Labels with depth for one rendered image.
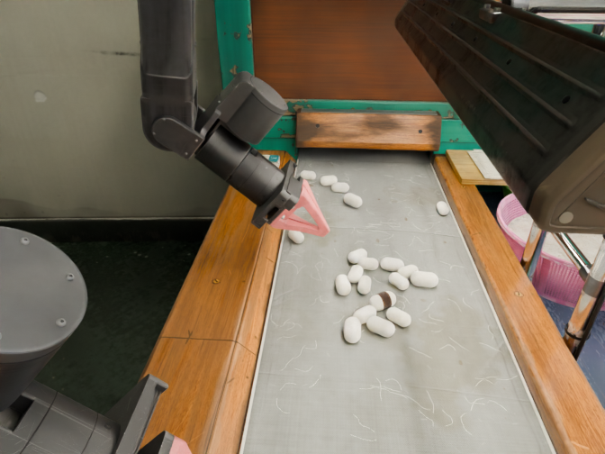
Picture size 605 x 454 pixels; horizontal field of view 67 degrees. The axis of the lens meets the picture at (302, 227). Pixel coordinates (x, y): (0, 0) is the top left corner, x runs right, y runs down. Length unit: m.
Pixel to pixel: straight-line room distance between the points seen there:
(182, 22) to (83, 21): 1.43
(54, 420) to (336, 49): 0.86
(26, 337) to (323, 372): 0.40
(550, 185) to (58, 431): 0.25
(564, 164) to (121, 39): 1.77
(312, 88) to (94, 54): 1.12
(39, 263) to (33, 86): 1.88
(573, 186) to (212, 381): 0.39
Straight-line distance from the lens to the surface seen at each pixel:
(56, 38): 1.99
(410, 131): 0.98
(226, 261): 0.67
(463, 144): 1.07
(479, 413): 0.54
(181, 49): 0.53
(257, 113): 0.55
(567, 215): 0.23
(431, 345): 0.59
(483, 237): 0.77
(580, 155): 0.23
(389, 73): 1.00
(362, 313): 0.59
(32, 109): 2.12
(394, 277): 0.66
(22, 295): 0.20
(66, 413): 0.27
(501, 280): 0.68
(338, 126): 0.97
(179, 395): 0.51
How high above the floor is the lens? 1.15
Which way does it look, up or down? 31 degrees down
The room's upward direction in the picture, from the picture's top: straight up
